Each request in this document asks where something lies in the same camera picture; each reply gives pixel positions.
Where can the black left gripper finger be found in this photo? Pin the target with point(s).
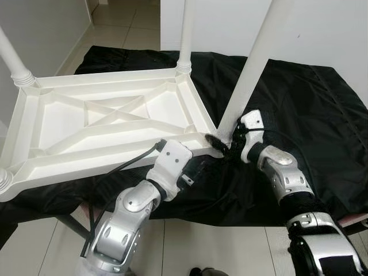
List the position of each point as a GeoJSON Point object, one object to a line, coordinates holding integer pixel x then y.
{"type": "Point", "coordinates": [200, 167]}

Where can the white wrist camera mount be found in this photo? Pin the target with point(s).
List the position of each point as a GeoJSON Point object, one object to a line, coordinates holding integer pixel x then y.
{"type": "Point", "coordinates": [172, 158]}
{"type": "Point", "coordinates": [252, 121]}

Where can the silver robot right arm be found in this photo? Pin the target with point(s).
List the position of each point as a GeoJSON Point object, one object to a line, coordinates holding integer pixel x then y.
{"type": "Point", "coordinates": [287, 172]}

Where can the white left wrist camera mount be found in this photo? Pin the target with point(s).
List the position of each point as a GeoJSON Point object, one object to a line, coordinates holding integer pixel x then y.
{"type": "Point", "coordinates": [172, 158]}

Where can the white plastic children table top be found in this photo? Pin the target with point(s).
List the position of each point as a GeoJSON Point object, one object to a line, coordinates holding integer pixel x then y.
{"type": "Point", "coordinates": [57, 121]}

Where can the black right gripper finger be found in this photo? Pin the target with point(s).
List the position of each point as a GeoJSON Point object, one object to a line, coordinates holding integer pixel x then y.
{"type": "Point", "coordinates": [217, 144]}

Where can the dark robot right foot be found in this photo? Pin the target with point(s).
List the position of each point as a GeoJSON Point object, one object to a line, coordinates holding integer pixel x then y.
{"type": "Point", "coordinates": [208, 271]}

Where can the black cloth table cover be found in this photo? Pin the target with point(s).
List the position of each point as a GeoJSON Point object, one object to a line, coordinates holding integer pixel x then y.
{"type": "Point", "coordinates": [322, 115]}

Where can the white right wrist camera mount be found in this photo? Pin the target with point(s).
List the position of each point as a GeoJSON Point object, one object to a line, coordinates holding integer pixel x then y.
{"type": "Point", "coordinates": [252, 121]}

